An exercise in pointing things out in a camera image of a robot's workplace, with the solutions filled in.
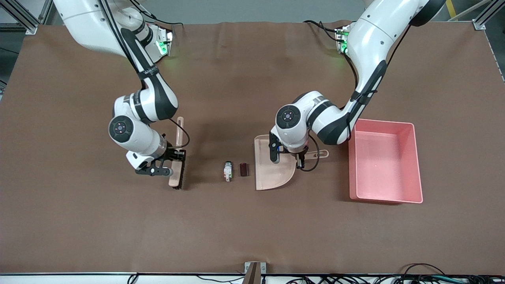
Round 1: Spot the beige plastic dustpan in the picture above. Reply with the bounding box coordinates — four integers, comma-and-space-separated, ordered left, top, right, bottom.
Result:
254, 135, 329, 191

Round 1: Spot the wooden hand brush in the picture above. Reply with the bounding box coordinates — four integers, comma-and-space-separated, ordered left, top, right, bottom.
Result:
168, 116, 187, 191

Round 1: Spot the pink plastic bin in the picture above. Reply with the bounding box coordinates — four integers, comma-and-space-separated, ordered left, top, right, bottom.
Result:
348, 118, 423, 204

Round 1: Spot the brown table cloth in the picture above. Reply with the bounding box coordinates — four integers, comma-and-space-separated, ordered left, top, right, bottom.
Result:
0, 21, 505, 275

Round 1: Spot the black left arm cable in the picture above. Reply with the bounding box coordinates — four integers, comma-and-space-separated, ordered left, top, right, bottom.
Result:
300, 24, 413, 172

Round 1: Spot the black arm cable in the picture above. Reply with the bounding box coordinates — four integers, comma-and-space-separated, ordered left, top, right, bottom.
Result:
300, 24, 413, 172
101, 0, 191, 158

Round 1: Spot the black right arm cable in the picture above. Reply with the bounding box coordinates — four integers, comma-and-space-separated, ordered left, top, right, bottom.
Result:
101, 0, 191, 158

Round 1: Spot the black base cable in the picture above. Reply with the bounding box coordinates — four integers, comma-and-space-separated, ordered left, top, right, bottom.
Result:
130, 0, 184, 27
303, 20, 340, 42

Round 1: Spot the black cable bundle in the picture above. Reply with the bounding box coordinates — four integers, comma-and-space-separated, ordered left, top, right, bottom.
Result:
284, 263, 505, 284

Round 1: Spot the aluminium frame post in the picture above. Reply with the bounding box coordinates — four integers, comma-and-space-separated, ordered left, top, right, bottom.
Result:
0, 0, 54, 34
472, 0, 505, 31

